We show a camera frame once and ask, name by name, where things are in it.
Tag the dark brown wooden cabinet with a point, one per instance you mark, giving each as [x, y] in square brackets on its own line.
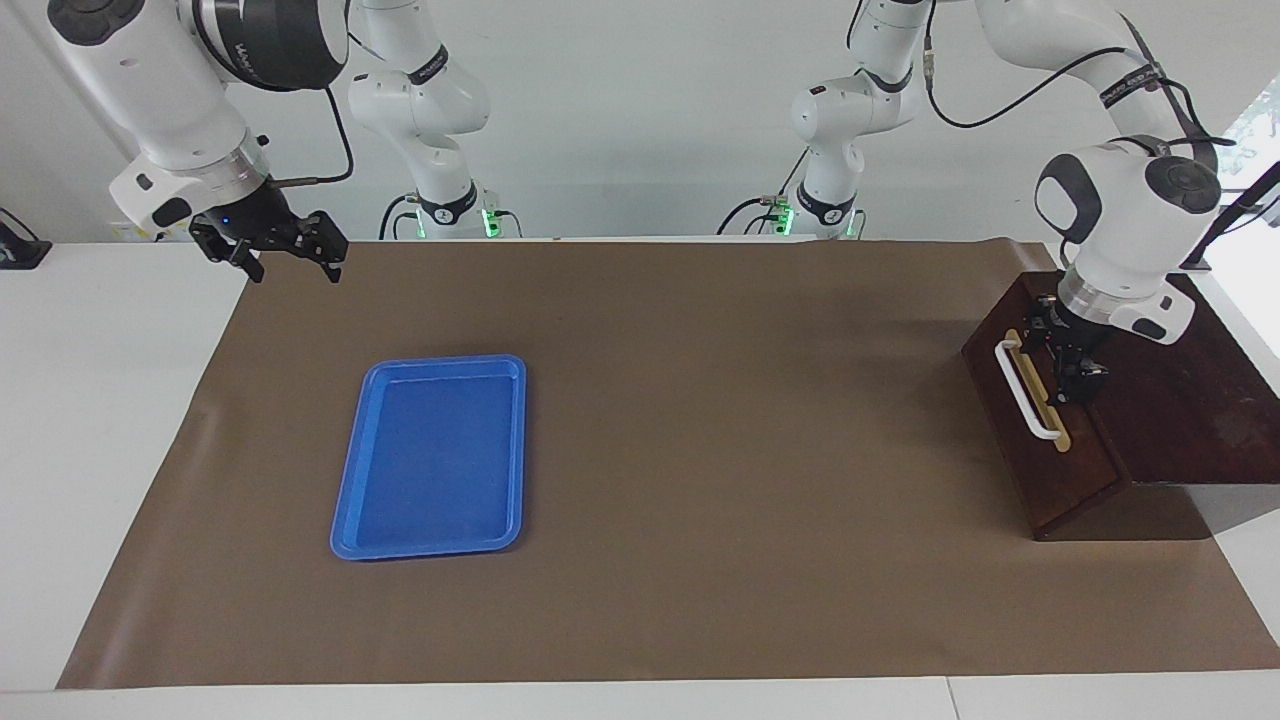
[1200, 420]

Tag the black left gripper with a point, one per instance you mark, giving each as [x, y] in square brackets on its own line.
[1078, 335]

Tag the blue plastic tray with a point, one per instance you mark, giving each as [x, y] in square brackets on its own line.
[430, 460]

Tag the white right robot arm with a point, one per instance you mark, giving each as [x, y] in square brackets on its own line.
[170, 100]

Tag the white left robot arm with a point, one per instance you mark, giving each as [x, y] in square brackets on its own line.
[1120, 220]

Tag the brown table mat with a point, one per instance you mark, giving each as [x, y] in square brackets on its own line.
[700, 450]

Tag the black desk stand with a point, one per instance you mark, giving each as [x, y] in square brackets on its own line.
[20, 255]

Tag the wooden drawer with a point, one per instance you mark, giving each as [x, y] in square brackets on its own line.
[1070, 480]

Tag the black camera stand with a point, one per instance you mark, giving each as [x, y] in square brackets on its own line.
[1195, 265]

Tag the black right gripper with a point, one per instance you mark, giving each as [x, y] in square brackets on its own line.
[245, 220]

